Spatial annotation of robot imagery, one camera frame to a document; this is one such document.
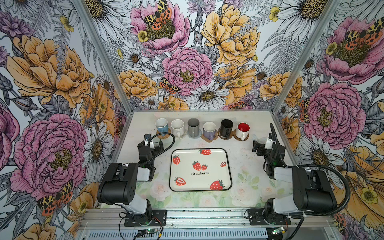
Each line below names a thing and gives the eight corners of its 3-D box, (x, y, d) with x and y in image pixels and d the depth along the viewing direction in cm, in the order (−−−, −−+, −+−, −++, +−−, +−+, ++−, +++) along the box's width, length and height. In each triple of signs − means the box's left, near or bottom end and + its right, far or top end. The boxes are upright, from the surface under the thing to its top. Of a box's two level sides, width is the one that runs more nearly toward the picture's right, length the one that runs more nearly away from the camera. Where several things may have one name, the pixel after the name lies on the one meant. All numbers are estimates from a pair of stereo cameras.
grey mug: (188, 141, 106) (187, 131, 97) (188, 129, 113) (187, 118, 104) (199, 141, 106) (199, 131, 97) (199, 129, 113) (199, 118, 104)
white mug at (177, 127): (171, 142, 105) (169, 134, 97) (172, 127, 113) (171, 119, 106) (183, 142, 105) (182, 134, 97) (184, 127, 113) (183, 119, 106)
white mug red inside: (237, 142, 105) (239, 135, 98) (234, 130, 112) (236, 122, 105) (248, 142, 105) (252, 135, 98) (245, 130, 112) (248, 122, 105)
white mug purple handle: (203, 143, 104) (204, 135, 97) (203, 129, 112) (203, 121, 105) (215, 143, 104) (217, 135, 97) (214, 130, 112) (215, 121, 105)
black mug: (220, 140, 107) (222, 130, 99) (219, 128, 114) (220, 119, 105) (231, 140, 107) (234, 130, 99) (229, 128, 114) (232, 119, 105)
